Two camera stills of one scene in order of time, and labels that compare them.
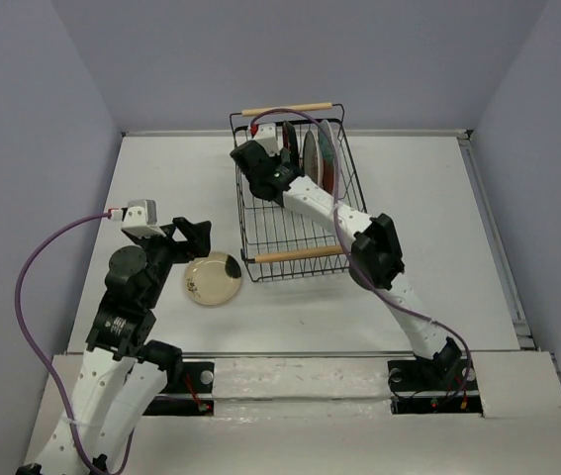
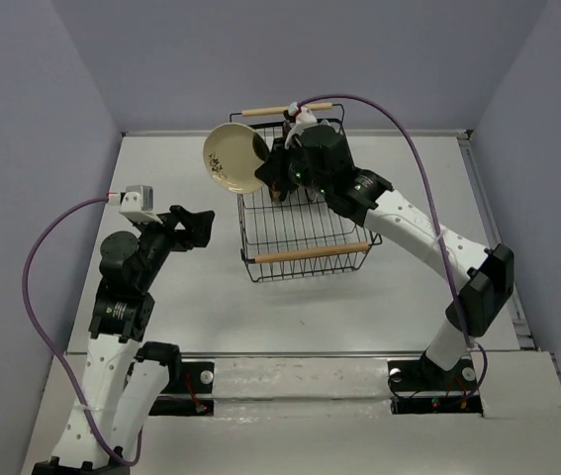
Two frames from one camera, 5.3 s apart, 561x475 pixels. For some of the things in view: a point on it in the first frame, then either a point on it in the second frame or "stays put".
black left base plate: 194,397 stays put
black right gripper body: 278,159 -> 297,166
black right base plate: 441,385 stays put
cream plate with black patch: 214,279 -> 232,159
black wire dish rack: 308,142 stays put
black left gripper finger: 198,243 -> 197,230
